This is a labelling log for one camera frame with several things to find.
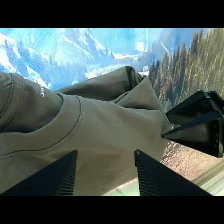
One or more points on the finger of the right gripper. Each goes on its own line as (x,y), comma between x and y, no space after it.
(196,106)
(200,136)

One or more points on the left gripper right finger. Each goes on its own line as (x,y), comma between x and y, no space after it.
(160,180)

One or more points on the grey T-shirt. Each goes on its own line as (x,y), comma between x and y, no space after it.
(106,133)

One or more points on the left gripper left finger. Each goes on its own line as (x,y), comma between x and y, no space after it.
(55,178)

